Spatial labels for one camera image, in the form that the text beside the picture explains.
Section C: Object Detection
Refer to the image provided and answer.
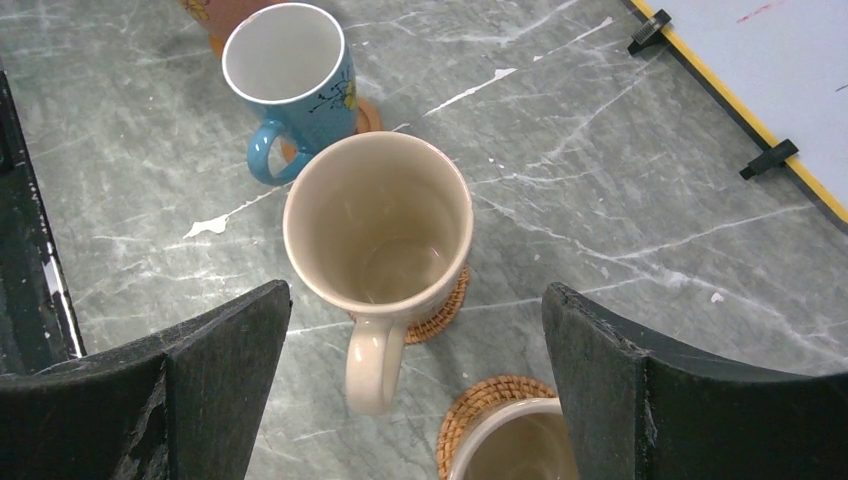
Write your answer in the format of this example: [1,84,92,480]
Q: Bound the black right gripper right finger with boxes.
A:
[542,283,847,479]

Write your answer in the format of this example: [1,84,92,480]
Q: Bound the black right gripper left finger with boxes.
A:
[1,280,292,479]

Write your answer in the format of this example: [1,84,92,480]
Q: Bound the cream seahorse mug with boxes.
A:
[447,398,579,480]

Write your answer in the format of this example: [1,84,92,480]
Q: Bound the woven rattan coaster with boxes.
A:
[436,375,557,480]
[344,262,471,353]

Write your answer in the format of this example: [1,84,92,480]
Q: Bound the cream coral pattern mug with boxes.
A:
[282,131,474,415]

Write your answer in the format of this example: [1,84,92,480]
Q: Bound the light wooden coaster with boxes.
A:
[281,97,383,163]
[208,34,226,59]

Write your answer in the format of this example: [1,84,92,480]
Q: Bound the teal blue mug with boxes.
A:
[222,2,359,186]

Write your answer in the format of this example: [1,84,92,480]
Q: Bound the orange floral mug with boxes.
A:
[178,0,278,40]

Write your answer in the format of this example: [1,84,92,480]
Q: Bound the black whiteboard stand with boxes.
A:
[627,9,798,180]

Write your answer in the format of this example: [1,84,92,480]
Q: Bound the yellow framed whiteboard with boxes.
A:
[633,1,847,226]

